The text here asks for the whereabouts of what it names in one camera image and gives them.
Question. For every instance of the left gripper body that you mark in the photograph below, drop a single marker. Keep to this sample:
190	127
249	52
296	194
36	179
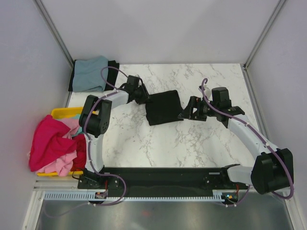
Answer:
139	97

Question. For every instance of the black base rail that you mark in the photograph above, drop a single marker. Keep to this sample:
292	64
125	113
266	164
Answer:
167	181

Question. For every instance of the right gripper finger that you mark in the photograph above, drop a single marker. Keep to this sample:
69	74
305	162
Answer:
191	107
194	117

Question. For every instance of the red t-shirt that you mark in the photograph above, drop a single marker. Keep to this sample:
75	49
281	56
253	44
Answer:
80	161

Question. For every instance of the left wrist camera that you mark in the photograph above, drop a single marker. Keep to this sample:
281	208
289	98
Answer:
132	83

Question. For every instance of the folded black t-shirt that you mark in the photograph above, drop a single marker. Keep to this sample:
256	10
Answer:
109	74

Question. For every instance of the left aluminium frame post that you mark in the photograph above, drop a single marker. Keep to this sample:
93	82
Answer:
52	27

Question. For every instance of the yellow plastic bin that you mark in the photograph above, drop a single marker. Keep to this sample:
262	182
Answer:
60	113

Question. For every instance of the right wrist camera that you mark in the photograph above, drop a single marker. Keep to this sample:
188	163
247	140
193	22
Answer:
220	97

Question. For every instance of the white cable duct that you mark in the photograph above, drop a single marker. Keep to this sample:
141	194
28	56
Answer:
92	195

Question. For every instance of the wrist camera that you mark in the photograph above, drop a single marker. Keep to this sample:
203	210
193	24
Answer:
220	97
132	83

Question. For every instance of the teal t-shirt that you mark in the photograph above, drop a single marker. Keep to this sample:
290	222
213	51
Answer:
80	129

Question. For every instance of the aluminium frame post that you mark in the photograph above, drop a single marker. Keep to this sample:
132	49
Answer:
52	27
269	24

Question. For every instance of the right aluminium frame post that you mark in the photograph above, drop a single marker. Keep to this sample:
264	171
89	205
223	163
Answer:
269	24

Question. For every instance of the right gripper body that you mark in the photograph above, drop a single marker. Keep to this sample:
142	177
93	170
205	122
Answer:
204	109

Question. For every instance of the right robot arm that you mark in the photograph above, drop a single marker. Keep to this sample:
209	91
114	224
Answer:
273	166

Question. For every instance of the folded light blue t-shirt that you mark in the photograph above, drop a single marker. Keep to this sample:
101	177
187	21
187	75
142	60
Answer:
87	75

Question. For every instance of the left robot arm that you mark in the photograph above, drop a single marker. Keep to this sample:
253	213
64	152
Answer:
94	121

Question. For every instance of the magenta t-shirt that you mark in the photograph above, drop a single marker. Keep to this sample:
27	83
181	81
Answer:
51	140

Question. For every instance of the black t-shirt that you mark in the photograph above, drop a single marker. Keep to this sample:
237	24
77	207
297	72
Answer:
109	74
163	107

